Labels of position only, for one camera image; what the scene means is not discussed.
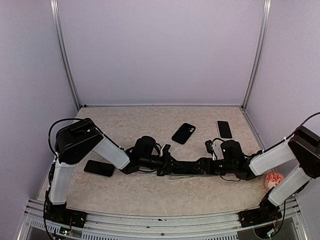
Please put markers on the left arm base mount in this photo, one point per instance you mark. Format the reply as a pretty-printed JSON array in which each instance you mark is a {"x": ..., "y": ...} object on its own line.
[{"x": 63, "y": 215}]

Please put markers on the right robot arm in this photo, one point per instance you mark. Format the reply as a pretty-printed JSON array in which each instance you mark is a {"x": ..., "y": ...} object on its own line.
[{"x": 302, "y": 145}]

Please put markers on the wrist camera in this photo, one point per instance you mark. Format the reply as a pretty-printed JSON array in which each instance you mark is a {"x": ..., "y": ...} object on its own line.
[
  {"x": 164, "y": 150},
  {"x": 210, "y": 149}
]

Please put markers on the aluminium front rail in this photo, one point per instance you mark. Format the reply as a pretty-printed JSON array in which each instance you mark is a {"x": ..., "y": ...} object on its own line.
[{"x": 103, "y": 226}]

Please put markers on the dark phone case underneath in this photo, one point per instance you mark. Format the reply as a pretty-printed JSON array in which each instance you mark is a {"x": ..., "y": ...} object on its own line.
[{"x": 184, "y": 132}]

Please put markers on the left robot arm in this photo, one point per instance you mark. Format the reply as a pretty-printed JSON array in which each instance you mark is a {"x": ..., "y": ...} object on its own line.
[{"x": 77, "y": 140}]

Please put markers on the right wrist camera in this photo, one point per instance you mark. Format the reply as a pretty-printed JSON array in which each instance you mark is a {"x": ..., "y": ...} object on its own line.
[{"x": 210, "y": 149}]

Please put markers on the black phone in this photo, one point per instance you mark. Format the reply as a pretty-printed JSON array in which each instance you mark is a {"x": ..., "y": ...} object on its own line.
[
  {"x": 224, "y": 129},
  {"x": 98, "y": 168},
  {"x": 186, "y": 168}
]

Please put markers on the red white patterned coaster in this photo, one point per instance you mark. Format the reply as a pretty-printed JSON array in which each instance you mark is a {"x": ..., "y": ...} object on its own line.
[{"x": 273, "y": 179}]

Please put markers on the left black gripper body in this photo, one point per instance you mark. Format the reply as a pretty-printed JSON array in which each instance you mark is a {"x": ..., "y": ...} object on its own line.
[{"x": 162, "y": 170}]

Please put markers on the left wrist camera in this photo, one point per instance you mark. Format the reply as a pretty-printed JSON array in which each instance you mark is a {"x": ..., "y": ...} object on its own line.
[{"x": 164, "y": 150}]

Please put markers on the right aluminium corner post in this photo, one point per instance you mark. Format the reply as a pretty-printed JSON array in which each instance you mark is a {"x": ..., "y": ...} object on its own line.
[{"x": 258, "y": 53}]

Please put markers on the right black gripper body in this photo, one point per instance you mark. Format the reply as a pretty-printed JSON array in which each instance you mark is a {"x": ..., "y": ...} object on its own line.
[{"x": 211, "y": 170}]

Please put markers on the aluminium corner post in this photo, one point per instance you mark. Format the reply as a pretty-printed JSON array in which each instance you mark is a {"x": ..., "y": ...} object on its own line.
[
  {"x": 54, "y": 5},
  {"x": 258, "y": 53}
]

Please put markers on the left aluminium corner post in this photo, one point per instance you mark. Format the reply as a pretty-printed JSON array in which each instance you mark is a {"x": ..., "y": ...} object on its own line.
[{"x": 54, "y": 5}]

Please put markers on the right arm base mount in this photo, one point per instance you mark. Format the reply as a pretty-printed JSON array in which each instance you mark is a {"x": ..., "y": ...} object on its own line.
[{"x": 260, "y": 216}]

